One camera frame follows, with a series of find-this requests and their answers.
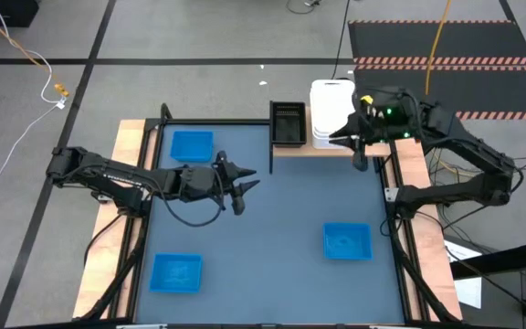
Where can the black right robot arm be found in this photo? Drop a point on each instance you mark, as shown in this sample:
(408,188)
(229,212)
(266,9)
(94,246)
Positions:
(464,146)

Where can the black box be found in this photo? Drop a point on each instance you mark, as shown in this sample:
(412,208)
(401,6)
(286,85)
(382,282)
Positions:
(3,11)

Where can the blue plastic basket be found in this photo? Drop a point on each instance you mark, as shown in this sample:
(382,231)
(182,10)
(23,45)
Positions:
(176,272)
(192,146)
(347,241)

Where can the white paper sheet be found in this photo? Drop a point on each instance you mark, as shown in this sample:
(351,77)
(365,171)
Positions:
(468,292)

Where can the black perforated plastic basket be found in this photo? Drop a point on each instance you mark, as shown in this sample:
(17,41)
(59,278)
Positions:
(288,125)

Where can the black beam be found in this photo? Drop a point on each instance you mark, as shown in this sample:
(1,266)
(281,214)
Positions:
(496,262)

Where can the blue-grey table mat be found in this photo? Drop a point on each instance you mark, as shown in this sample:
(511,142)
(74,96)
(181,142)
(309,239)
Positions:
(267,256)

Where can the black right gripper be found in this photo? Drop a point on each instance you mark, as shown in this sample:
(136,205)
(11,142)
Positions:
(368,121)

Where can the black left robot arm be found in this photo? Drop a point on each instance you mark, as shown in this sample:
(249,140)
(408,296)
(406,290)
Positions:
(108,176)

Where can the black hazard-striped floor mat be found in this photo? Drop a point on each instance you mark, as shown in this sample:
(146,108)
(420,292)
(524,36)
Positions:
(473,41)

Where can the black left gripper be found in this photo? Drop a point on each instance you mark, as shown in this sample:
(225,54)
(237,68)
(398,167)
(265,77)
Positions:
(203,183)

